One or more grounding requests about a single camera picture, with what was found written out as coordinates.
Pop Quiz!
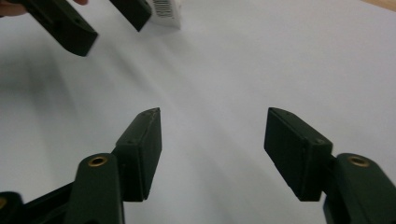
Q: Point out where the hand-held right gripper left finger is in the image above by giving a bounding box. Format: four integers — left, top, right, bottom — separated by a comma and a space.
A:
111, 106, 163, 203

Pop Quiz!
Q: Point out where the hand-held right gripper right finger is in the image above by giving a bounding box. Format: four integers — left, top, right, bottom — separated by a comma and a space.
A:
263, 106, 336, 203

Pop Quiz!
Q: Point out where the white and blue plastic bag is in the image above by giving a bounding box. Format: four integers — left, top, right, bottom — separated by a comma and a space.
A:
146, 0, 182, 31

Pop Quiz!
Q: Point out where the white paper sheet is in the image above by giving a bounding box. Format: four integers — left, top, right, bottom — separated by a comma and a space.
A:
0, 0, 396, 224

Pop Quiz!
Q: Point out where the wooden table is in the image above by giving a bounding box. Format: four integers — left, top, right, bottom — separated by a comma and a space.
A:
361, 0, 396, 13

